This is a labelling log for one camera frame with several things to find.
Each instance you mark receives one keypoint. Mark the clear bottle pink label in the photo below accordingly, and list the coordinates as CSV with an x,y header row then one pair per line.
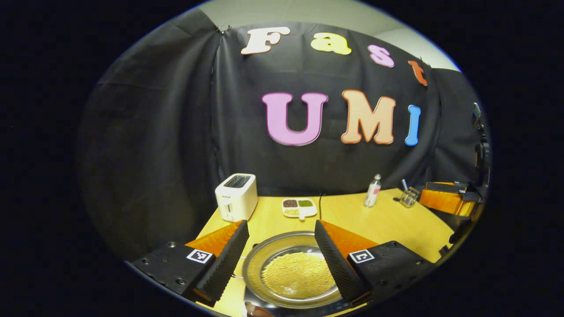
x,y
372,193

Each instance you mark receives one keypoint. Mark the striped straw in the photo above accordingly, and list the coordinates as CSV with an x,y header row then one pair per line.
x,y
404,185

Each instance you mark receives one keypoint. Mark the white divided dish with beans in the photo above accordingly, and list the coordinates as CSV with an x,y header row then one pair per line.
x,y
299,207

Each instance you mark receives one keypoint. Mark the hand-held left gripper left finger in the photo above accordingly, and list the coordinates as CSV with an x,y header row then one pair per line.
x,y
229,259

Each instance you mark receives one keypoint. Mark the white toaster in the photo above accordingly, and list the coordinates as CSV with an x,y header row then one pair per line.
x,y
235,198

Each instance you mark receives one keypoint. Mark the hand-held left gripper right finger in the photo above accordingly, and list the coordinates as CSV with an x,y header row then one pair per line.
x,y
335,264

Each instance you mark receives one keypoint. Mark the pile of yellow soybeans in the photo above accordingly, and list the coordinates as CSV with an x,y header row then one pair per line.
x,y
295,275

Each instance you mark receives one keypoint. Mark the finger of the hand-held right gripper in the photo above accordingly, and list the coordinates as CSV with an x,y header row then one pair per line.
x,y
443,201

